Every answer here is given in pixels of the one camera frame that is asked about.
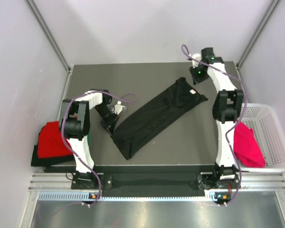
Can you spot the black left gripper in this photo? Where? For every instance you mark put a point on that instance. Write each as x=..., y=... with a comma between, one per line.
x=110, y=124

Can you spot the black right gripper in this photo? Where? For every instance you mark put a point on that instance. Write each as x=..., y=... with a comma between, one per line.
x=196, y=80

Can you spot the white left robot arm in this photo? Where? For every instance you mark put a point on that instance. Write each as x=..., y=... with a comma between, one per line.
x=74, y=126

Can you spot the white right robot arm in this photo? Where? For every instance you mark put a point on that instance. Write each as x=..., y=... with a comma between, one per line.
x=225, y=111

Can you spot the green folded t shirt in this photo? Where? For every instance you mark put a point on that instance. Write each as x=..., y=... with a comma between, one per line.
x=88, y=137

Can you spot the red folded t shirt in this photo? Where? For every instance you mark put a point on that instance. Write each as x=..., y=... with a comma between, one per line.
x=50, y=134

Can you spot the white perforated plastic basket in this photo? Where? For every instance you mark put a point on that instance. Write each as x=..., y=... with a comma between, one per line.
x=269, y=136

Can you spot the pink t shirt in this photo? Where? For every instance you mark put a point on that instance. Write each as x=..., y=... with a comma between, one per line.
x=246, y=148

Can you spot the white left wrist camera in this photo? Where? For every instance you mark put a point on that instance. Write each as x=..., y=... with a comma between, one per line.
x=118, y=108

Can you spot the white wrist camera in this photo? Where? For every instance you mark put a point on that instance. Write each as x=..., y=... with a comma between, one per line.
x=118, y=108
x=195, y=58

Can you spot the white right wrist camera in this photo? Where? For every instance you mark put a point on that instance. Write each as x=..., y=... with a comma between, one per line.
x=195, y=58

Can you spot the aluminium frame post right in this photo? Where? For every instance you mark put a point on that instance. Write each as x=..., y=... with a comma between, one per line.
x=256, y=35

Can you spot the aluminium frame post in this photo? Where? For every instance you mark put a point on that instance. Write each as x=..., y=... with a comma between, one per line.
x=256, y=35
x=50, y=38

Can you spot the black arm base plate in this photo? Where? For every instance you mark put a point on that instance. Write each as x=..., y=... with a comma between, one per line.
x=195, y=181

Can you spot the aluminium frame post left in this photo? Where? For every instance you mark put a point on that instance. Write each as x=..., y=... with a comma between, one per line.
x=50, y=38

